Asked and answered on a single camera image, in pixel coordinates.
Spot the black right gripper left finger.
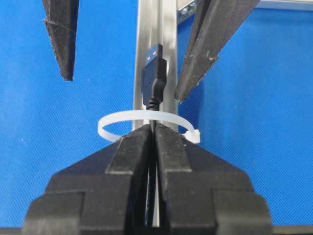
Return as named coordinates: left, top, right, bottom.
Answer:
left=22, top=124, right=152, bottom=235

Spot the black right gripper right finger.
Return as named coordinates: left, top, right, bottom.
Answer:
left=155, top=124, right=272, bottom=235

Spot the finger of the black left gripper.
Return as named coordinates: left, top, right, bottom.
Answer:
left=42, top=0, right=79, bottom=81
left=175, top=0, right=259, bottom=102

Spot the black USB cable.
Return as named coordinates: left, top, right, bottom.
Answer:
left=141, top=43, right=168, bottom=228

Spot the white zip tie loop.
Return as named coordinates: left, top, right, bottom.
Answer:
left=97, top=110, right=201, bottom=144

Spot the blue cloth mat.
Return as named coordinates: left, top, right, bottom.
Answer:
left=0, top=0, right=313, bottom=227

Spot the silver upper corner bracket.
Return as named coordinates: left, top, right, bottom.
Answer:
left=177, top=0, right=198, bottom=24

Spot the aluminium extrusion frame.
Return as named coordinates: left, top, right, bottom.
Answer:
left=133, top=0, right=313, bottom=130

